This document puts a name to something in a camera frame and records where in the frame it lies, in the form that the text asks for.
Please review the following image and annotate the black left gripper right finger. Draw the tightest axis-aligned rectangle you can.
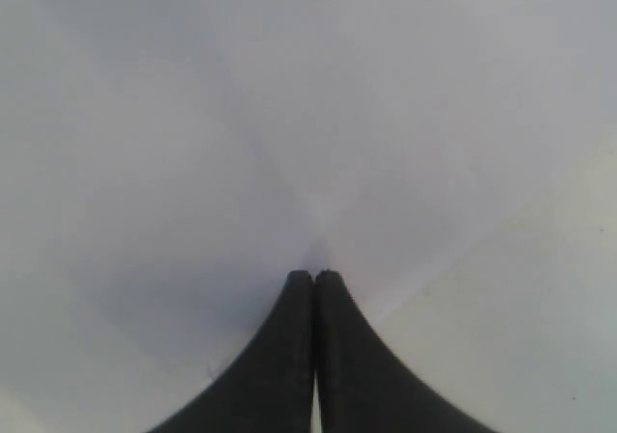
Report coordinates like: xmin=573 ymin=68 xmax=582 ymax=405
xmin=313 ymin=270 xmax=492 ymax=433

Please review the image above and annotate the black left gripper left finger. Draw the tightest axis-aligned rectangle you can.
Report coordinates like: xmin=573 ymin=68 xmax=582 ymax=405
xmin=152 ymin=270 xmax=314 ymax=433

